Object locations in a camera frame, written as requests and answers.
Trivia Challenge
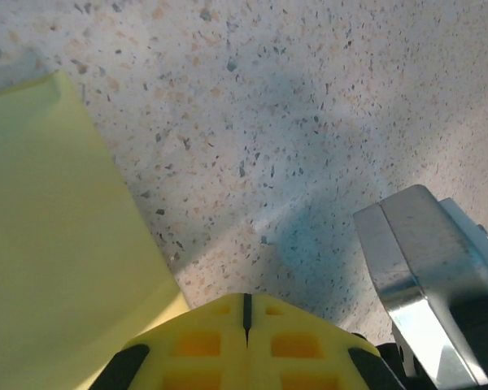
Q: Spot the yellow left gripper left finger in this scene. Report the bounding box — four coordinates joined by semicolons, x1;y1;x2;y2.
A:
91;292;249;390

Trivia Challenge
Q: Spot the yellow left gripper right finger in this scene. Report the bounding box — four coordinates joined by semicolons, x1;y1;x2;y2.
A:
246;292;403;390

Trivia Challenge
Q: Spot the yellow cloth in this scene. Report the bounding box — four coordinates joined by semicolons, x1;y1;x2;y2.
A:
0;68;190;390

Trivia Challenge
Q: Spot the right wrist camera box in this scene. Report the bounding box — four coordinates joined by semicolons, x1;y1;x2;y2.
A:
352;184;488;390

